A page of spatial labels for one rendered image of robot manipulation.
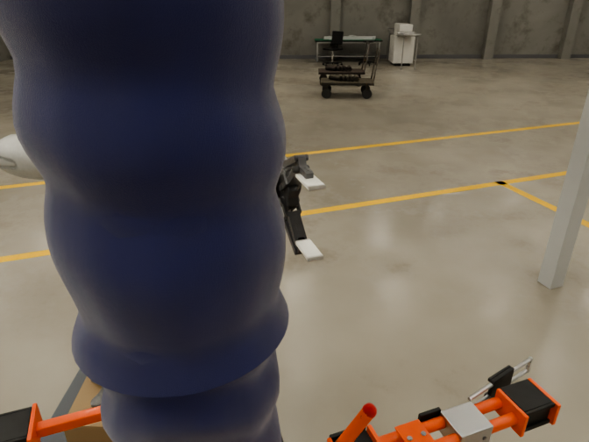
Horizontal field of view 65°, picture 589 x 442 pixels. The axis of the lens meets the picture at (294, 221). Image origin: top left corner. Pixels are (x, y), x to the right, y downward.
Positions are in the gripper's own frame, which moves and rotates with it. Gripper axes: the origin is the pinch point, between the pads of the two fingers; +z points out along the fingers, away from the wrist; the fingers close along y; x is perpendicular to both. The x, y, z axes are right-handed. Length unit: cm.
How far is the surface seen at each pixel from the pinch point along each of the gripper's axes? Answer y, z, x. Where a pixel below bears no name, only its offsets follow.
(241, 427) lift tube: 6.4, 32.4, 21.0
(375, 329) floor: 158, -141, -100
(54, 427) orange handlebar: 34, -2, 48
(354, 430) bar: 25.1, 22.9, 1.8
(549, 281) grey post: 153, -141, -241
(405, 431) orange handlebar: 32.9, 20.2, -9.7
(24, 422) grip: 32, -3, 53
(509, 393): 32.0, 20.0, -32.3
